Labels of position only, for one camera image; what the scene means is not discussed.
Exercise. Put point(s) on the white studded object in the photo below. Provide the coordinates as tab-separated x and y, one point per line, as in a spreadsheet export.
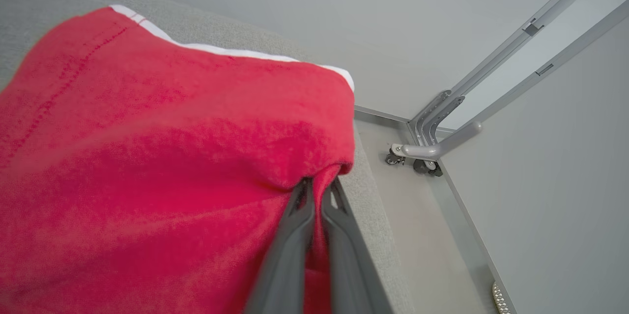
501	299

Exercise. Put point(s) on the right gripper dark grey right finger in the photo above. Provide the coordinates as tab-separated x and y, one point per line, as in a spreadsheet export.
351	265

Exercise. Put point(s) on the red shorts with white stripe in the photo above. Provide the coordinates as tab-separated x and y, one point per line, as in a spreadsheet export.
147	156

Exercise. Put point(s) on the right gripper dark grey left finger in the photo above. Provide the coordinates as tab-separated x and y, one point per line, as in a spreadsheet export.
287	265

